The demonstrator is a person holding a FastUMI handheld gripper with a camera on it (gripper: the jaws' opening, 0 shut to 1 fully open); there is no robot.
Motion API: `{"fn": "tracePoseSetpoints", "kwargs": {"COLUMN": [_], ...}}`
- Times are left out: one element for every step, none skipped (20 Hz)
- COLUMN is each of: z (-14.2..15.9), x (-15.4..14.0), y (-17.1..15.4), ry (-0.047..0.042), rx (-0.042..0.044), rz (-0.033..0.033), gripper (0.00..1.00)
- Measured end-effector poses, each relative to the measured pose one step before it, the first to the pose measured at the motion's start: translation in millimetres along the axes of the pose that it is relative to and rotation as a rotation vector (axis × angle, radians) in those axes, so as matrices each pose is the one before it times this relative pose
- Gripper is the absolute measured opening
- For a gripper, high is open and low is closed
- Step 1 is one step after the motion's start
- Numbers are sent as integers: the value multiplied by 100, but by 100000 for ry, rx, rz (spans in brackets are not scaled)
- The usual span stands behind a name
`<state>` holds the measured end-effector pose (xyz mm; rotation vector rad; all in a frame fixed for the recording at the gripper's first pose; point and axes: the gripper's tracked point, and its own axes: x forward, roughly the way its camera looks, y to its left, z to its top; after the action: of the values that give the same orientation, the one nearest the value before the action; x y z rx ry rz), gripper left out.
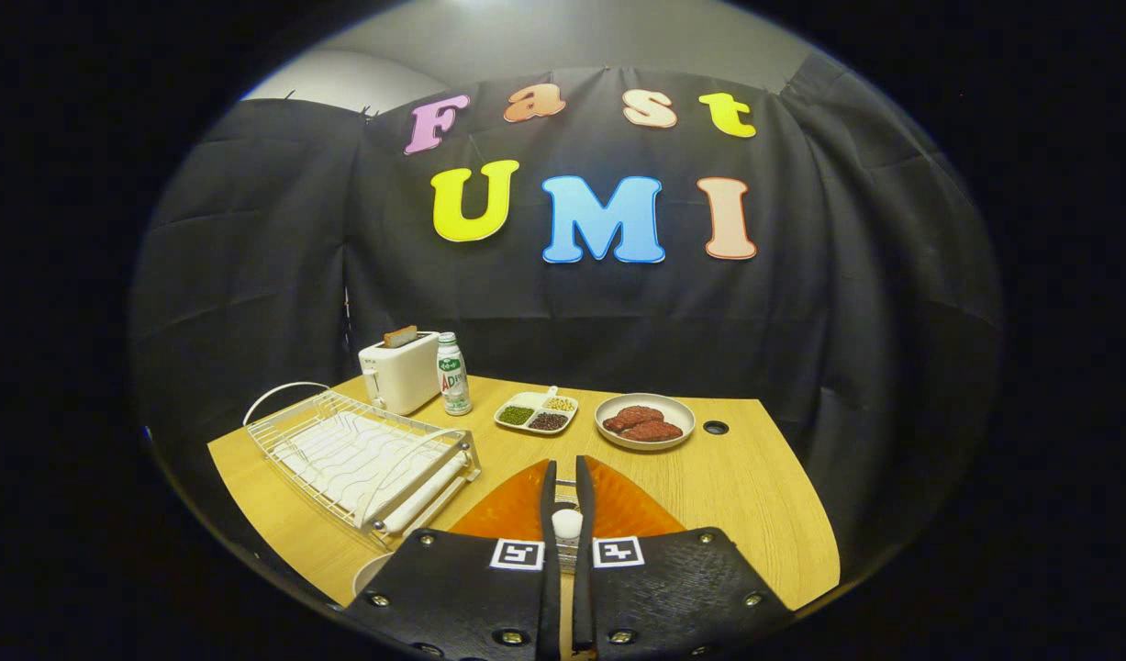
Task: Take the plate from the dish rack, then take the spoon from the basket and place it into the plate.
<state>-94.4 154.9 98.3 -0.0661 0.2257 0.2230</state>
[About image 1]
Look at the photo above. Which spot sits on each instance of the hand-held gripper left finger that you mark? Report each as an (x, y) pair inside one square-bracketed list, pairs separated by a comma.
[(549, 496)]

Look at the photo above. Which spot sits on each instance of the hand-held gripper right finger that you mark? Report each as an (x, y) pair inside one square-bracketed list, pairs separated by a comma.
[(585, 496)]

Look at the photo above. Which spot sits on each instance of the beige round plate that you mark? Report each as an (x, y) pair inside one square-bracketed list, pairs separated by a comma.
[(368, 571)]

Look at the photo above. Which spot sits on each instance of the beige dish with meat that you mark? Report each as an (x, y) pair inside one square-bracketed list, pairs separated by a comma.
[(677, 410)]

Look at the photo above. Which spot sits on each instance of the dark red beans pile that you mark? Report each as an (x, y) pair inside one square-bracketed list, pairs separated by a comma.
[(548, 421)]

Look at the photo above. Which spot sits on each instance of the green beans pile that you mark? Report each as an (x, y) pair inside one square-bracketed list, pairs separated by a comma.
[(516, 416)]

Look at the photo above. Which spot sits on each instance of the red raw meat piece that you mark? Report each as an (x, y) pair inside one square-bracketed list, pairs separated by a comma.
[(659, 431), (631, 417)]

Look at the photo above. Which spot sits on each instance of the yellow beans pile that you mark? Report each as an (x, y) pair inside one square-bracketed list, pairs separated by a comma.
[(561, 404)]

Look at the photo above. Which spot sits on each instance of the white divided snack tray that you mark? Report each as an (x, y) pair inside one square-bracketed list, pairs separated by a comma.
[(526, 397)]

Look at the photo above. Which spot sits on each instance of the white drip tray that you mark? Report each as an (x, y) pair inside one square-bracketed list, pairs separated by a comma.
[(425, 500)]

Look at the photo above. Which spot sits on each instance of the white bottle with green label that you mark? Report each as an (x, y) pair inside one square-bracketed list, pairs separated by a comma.
[(452, 381)]

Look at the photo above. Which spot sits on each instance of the white toaster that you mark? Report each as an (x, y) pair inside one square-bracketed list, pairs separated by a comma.
[(402, 376)]

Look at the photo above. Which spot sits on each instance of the brown toast slice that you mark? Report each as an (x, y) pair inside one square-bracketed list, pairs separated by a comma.
[(400, 337)]

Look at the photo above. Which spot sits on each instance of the black backdrop cloth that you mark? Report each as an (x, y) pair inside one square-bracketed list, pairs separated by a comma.
[(847, 321)]

